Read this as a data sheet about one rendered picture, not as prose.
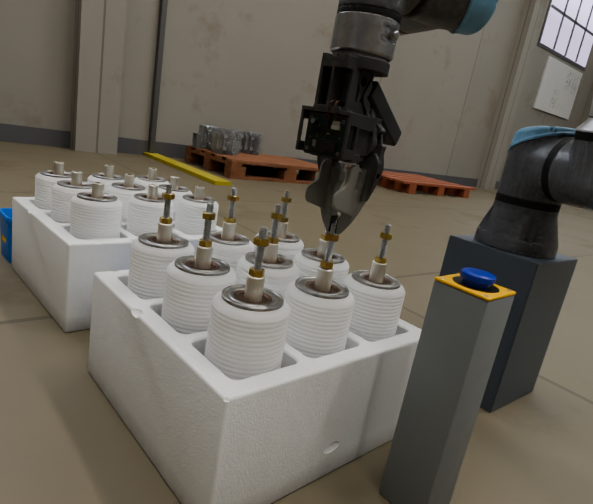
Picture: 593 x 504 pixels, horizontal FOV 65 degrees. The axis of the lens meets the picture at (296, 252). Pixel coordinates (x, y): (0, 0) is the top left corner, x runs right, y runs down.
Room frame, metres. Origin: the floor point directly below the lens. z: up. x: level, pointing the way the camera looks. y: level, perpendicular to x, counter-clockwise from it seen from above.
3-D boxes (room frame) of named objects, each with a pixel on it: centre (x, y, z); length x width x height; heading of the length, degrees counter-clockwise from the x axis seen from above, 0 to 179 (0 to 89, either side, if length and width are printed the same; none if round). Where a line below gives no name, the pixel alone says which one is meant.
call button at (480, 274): (0.54, -0.22, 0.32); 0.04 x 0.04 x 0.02
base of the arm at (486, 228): (0.92, -0.42, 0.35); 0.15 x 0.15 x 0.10
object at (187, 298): (0.61, 0.12, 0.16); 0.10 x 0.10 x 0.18
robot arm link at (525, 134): (0.91, -0.43, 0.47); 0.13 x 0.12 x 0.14; 24
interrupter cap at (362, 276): (0.69, -0.13, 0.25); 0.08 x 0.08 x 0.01
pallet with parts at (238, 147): (4.02, 0.39, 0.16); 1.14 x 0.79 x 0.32; 128
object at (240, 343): (0.53, 0.04, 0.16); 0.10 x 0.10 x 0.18
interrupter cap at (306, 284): (0.61, -0.04, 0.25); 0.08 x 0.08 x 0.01
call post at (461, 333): (0.54, -0.22, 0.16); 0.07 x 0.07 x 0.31; 44
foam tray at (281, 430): (0.69, 0.04, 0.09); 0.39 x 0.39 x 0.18; 44
